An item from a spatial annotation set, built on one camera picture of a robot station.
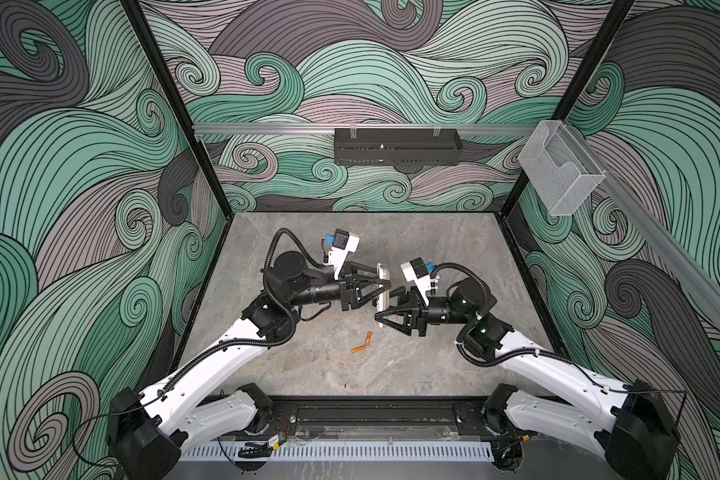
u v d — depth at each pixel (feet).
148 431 1.21
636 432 1.24
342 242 1.76
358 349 2.81
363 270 1.97
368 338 2.87
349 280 1.73
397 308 1.95
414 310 1.82
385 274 1.84
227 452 2.27
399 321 1.91
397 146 3.15
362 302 1.79
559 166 2.60
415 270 1.84
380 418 2.45
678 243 1.94
